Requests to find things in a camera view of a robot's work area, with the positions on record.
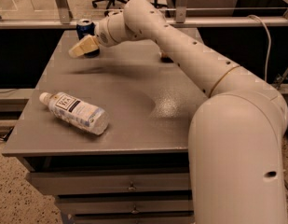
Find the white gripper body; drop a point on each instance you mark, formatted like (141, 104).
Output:
(102, 32)

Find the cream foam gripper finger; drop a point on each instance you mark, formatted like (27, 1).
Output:
(87, 44)

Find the blue pepsi can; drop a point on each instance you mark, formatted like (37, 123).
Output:
(86, 27)

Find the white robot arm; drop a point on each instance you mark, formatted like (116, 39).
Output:
(235, 136)

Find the gold crushed can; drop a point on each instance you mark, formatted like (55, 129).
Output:
(165, 58)

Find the clear plastic water bottle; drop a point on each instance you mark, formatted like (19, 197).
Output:
(84, 116)

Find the grey metal railing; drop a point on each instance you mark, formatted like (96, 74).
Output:
(33, 14)

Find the grey drawer cabinet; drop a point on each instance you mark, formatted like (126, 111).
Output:
(107, 137)

